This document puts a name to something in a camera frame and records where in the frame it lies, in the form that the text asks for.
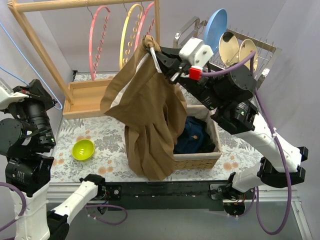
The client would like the pink hanger of skirt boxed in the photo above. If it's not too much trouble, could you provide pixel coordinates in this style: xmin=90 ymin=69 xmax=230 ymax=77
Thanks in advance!
xmin=134 ymin=1 xmax=156 ymax=50

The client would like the brown garment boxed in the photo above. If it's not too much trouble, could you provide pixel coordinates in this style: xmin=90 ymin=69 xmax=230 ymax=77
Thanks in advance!
xmin=100 ymin=35 xmax=187 ymax=180

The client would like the yellow hanger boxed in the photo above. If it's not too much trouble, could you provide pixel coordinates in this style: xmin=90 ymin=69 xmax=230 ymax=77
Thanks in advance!
xmin=119 ymin=3 xmax=144 ymax=69

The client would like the blue denim garment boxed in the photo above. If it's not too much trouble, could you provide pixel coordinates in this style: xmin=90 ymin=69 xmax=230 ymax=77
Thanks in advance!
xmin=173 ymin=116 xmax=206 ymax=154

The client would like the blue wire hanger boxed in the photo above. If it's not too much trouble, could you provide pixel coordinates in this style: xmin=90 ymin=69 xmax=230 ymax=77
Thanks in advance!
xmin=0 ymin=22 xmax=64 ymax=111

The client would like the black skirt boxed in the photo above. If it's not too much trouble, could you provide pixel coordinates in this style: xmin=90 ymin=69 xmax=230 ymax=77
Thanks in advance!
xmin=197 ymin=126 xmax=216 ymax=153

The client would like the pink hanger with denim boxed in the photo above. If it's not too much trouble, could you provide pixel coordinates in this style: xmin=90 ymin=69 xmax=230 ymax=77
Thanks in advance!
xmin=88 ymin=5 xmax=111 ymax=81

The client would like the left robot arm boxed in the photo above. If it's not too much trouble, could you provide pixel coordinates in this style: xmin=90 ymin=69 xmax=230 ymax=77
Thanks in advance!
xmin=0 ymin=79 xmax=107 ymax=240

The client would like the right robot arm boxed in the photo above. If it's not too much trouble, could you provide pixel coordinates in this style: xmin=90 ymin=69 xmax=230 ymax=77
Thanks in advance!
xmin=147 ymin=47 xmax=309 ymax=200

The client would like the cream plate with dark spot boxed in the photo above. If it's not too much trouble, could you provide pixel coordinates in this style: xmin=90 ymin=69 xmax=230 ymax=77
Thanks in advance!
xmin=218 ymin=31 xmax=240 ymax=67

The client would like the wooden clothes rack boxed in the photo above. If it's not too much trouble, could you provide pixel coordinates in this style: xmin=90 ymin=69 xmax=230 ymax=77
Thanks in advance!
xmin=6 ymin=0 xmax=161 ymax=120

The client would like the wicker basket with liner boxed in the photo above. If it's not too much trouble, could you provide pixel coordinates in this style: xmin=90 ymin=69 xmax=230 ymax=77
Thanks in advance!
xmin=174 ymin=105 xmax=222 ymax=170

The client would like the blue plate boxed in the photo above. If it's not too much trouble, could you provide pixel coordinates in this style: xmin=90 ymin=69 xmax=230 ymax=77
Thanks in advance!
xmin=203 ymin=8 xmax=228 ymax=54

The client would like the cream plate with flowers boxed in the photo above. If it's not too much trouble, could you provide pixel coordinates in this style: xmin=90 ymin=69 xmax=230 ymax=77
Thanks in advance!
xmin=238 ymin=39 xmax=258 ymax=72

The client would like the lime green bowl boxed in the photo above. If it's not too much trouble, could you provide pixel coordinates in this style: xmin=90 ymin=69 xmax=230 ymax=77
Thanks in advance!
xmin=72 ymin=139 xmax=95 ymax=161

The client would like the floral table mat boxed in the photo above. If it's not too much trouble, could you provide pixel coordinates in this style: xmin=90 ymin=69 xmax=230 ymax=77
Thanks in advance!
xmin=46 ymin=72 xmax=276 ymax=183

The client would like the metal dish rack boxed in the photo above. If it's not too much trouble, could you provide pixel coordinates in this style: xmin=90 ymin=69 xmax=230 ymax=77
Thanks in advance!
xmin=173 ymin=16 xmax=282 ymax=88

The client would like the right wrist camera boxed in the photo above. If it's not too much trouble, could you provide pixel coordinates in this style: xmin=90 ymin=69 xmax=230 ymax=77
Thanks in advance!
xmin=178 ymin=37 xmax=214 ymax=81

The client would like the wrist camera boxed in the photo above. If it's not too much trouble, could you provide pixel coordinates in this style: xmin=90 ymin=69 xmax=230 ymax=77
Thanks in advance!
xmin=178 ymin=37 xmax=214 ymax=81
xmin=0 ymin=78 xmax=29 ymax=110

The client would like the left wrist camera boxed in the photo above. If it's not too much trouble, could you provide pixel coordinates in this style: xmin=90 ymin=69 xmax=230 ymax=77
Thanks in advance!
xmin=0 ymin=78 xmax=29 ymax=110

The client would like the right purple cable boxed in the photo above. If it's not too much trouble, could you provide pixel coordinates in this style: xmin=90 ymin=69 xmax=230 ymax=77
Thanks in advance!
xmin=201 ymin=51 xmax=293 ymax=236

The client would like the purple cable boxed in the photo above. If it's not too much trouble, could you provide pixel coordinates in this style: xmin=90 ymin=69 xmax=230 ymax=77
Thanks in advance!
xmin=0 ymin=181 xmax=128 ymax=235
xmin=201 ymin=51 xmax=293 ymax=236

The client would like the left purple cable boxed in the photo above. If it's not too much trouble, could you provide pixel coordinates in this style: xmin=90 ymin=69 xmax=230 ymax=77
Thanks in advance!
xmin=0 ymin=181 xmax=128 ymax=235

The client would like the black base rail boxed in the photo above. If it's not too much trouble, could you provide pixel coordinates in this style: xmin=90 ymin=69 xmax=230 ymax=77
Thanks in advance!
xmin=77 ymin=181 xmax=247 ymax=217

